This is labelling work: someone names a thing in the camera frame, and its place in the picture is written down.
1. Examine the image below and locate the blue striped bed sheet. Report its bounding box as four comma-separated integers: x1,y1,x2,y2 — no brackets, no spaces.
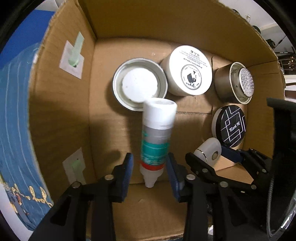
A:
1,43,53,231

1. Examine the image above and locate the perforated steel strainer cup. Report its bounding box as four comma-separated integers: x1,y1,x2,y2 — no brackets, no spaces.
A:
214,62,254,105

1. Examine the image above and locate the silver white jar lid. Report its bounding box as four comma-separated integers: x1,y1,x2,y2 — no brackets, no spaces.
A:
112,58,168,111

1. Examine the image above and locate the open cardboard box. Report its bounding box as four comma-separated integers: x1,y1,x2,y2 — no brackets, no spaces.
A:
29,1,285,240

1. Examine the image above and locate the black round ME compact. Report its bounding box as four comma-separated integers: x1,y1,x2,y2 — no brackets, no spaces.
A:
211,104,246,148

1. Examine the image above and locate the blue foam cushion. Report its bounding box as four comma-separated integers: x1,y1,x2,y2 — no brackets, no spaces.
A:
1,10,55,68

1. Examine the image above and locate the white teal spray bottle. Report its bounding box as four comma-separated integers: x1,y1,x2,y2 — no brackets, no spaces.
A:
140,97,177,188

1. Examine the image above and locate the white round jar panda label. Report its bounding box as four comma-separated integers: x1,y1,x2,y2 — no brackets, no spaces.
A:
161,45,212,96

